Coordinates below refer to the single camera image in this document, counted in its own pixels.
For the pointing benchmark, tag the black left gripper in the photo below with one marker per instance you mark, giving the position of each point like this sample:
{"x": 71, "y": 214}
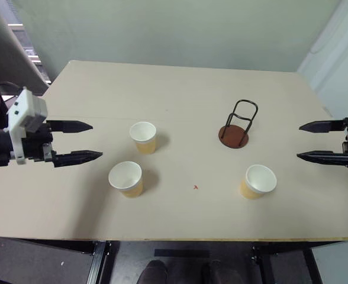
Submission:
{"x": 35, "y": 145}

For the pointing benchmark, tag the yellow paper cup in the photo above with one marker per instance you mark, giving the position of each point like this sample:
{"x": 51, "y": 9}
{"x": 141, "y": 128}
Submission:
{"x": 129, "y": 189}
{"x": 251, "y": 190}
{"x": 146, "y": 145}

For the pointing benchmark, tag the white leaning board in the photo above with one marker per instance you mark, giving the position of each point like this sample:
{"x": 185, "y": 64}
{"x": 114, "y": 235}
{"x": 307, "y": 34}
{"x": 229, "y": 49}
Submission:
{"x": 17, "y": 50}

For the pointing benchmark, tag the dark rounded shape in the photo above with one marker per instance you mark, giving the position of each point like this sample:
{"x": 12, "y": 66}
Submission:
{"x": 151, "y": 273}

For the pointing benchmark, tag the black floor strip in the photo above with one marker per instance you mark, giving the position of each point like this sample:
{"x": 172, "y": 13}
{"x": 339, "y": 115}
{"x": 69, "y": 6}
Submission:
{"x": 181, "y": 253}

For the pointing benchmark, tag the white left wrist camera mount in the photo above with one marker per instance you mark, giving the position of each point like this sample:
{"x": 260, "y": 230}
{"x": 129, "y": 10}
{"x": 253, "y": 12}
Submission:
{"x": 23, "y": 109}

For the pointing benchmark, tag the black table frame leg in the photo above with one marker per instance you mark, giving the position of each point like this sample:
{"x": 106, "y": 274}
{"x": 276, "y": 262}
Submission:
{"x": 280, "y": 263}
{"x": 98, "y": 263}

